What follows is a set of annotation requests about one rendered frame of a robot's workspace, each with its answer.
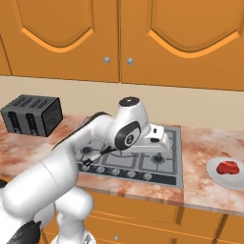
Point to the black four-slot toaster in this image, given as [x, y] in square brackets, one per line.
[38, 116]

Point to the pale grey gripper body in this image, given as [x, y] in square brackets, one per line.
[152, 146]

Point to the silver cupboard knob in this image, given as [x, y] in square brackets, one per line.
[130, 61]
[107, 59]

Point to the silver drawer knob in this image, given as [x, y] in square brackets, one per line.
[116, 237]

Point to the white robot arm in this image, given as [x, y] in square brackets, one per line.
[60, 165]

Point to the orange drawer front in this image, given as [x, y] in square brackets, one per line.
[139, 233]
[133, 208]
[200, 225]

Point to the red raw steak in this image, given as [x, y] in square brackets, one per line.
[228, 167]

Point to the white plate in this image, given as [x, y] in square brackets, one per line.
[227, 181]

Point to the grey gas hob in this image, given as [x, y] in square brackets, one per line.
[165, 165]

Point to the orange arched cupboard door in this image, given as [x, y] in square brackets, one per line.
[57, 60]
[190, 70]

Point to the grey hob knob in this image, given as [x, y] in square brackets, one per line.
[85, 167]
[147, 176]
[115, 172]
[131, 174]
[100, 169]

